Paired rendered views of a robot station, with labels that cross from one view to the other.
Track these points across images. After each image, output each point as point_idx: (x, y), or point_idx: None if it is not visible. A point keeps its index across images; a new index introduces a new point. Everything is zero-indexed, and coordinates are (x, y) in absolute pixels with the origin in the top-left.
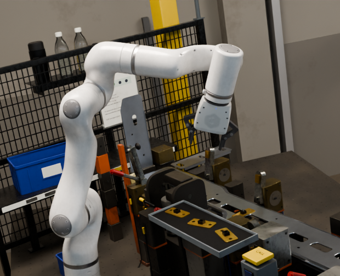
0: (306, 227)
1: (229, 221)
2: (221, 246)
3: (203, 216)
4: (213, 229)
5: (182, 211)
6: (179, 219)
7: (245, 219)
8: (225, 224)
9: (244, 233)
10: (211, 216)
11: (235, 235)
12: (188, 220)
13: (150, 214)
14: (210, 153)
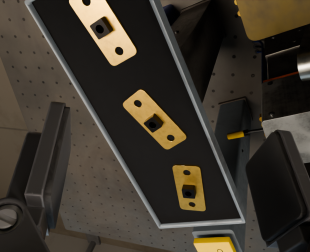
0: None
1: (214, 154)
2: (170, 211)
3: (166, 86)
4: (172, 155)
5: (117, 27)
6: (106, 66)
7: None
8: (203, 151)
9: (226, 200)
10: (186, 97)
11: (206, 196)
12: (128, 85)
13: (31, 9)
14: None
